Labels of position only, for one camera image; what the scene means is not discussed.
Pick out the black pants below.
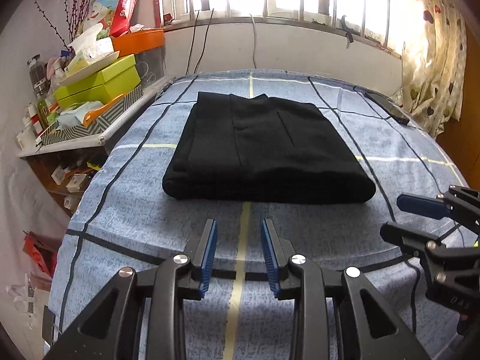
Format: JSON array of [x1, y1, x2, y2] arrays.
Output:
[[163, 92, 376, 205]]

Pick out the wooden wardrobe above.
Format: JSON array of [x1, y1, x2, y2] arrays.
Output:
[[437, 28, 480, 189]]

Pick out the blue plaid bed sheet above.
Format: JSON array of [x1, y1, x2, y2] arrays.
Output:
[[49, 70, 475, 359]]

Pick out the black phone on bed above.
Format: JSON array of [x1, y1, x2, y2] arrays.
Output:
[[364, 91, 409, 126]]

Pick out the floral curtain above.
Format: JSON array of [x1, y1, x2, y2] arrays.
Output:
[[401, 0, 467, 138]]

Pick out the white side table shelf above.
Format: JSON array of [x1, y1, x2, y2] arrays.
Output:
[[16, 74, 178, 159]]

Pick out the black binder clip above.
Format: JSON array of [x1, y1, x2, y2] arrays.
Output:
[[41, 306, 55, 346]]

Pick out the striped tray box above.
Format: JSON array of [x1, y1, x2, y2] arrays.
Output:
[[40, 85, 143, 146]]

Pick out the lime green box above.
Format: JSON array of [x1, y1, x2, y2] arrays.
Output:
[[54, 55, 141, 110]]

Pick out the orange box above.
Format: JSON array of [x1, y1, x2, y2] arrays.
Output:
[[112, 28, 165, 57]]

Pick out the dark glass jar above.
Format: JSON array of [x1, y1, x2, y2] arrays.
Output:
[[27, 55, 49, 97]]

